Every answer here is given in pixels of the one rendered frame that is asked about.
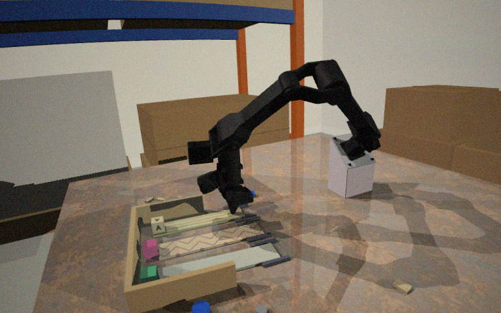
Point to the tan rectangular block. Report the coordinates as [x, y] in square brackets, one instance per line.
[402, 285]

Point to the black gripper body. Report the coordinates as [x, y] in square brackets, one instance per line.
[231, 176]

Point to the tan strip with green stripes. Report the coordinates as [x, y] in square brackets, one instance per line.
[226, 216]

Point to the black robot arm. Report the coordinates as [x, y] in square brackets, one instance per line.
[233, 130]

